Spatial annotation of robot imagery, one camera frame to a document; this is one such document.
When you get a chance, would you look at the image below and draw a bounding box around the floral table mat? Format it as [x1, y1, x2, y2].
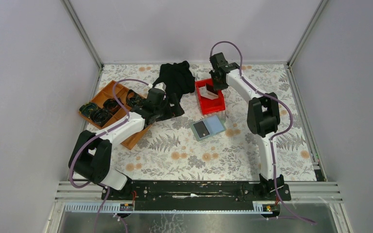
[111, 64, 316, 181]

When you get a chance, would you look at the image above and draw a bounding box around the dark grey credit card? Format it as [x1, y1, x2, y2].
[193, 121, 209, 138]

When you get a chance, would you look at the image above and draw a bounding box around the red plastic bin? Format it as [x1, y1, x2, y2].
[195, 79, 226, 115]

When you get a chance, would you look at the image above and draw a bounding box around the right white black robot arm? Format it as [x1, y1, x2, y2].
[209, 52, 284, 200]

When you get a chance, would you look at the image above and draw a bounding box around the black cloth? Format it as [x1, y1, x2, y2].
[153, 61, 195, 100]

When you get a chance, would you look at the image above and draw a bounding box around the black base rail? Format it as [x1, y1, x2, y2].
[102, 180, 291, 211]

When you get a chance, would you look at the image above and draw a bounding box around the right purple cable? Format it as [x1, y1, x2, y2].
[210, 41, 318, 226]

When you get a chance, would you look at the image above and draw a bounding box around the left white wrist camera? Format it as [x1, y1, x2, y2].
[148, 83, 166, 94]

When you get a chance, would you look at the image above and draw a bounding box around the purple cable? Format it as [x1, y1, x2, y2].
[210, 41, 318, 226]
[69, 79, 152, 233]

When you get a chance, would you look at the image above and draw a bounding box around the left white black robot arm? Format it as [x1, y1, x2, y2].
[68, 87, 184, 200]

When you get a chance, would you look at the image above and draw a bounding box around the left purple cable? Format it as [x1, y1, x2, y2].
[69, 79, 152, 233]

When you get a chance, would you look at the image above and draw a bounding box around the grey-green card holder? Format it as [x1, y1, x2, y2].
[191, 115, 226, 141]

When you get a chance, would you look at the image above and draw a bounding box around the rolled dark patterned tie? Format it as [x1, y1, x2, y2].
[79, 102, 99, 118]

